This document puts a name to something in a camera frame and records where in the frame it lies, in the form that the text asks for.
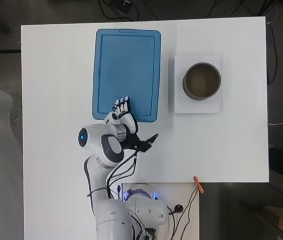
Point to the orange clamp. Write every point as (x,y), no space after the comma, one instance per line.
(199,185)

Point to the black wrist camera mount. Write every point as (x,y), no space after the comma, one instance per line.
(141,145)

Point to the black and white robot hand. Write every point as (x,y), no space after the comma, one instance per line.
(124,116)

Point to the white seven-joint robot arm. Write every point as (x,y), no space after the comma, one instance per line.
(104,150)

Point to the white flat box stand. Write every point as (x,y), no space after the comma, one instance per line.
(181,106)

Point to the blue plastic lid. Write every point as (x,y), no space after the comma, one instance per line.
(127,66)

